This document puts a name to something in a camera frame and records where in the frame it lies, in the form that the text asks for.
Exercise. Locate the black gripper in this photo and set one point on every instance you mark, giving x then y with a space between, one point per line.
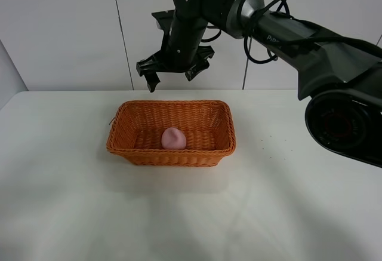
180 50

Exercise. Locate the pink peach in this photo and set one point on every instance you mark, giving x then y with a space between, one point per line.
173 139

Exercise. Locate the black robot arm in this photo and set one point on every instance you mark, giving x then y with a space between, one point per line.
340 76

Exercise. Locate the orange woven basket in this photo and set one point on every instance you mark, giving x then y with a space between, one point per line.
138 125

